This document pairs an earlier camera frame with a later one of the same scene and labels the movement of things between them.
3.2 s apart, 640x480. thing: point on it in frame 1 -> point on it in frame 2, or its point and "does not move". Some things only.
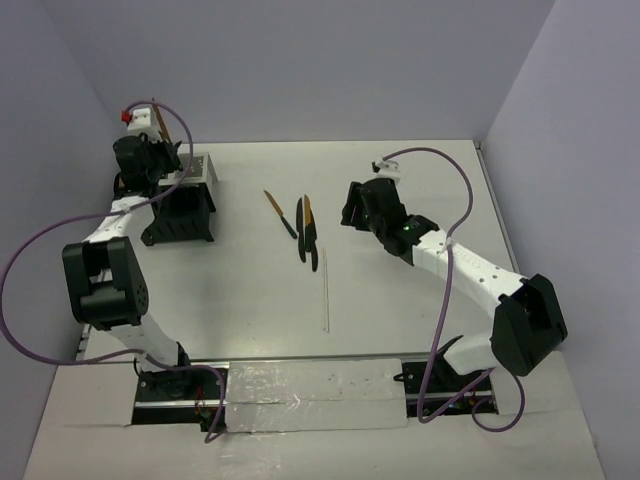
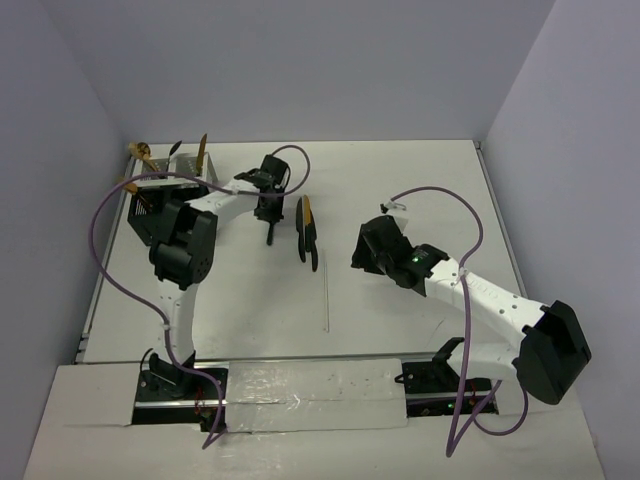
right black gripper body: x=373 y=224 -> x=365 y=258
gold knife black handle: x=307 y=222 does not move
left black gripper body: x=160 y=162 -> x=272 y=212
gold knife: x=162 y=124 -> x=199 y=163
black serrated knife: x=300 y=229 does not move
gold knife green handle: x=278 y=209 -> x=269 y=238
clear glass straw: x=325 y=290 does not move
